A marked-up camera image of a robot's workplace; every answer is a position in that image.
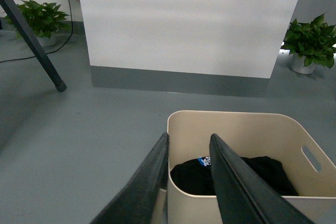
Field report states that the black printed t-shirt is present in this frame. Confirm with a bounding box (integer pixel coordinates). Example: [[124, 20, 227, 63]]
[[170, 156, 299, 196]]

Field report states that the dark grey rack leg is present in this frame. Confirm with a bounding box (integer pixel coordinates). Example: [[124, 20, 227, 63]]
[[1, 0, 67, 92]]

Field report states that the beige plastic laundry hamper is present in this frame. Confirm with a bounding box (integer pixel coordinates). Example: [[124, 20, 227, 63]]
[[167, 110, 335, 221]]

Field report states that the left green potted plant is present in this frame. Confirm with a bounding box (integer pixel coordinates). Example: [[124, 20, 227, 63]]
[[16, 0, 70, 47]]

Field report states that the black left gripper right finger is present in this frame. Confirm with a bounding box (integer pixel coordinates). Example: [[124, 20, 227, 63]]
[[209, 134, 312, 223]]

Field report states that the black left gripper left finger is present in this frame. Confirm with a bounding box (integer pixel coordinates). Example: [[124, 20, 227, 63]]
[[91, 132, 169, 223]]

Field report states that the black power cord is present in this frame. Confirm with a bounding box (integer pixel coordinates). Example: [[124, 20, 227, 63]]
[[0, 0, 74, 64]]

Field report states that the right green potted plant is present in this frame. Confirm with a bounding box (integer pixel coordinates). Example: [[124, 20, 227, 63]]
[[281, 14, 335, 74]]

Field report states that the green potted plant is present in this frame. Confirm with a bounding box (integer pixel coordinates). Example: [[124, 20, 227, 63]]
[[16, 0, 70, 47], [281, 14, 335, 74]]

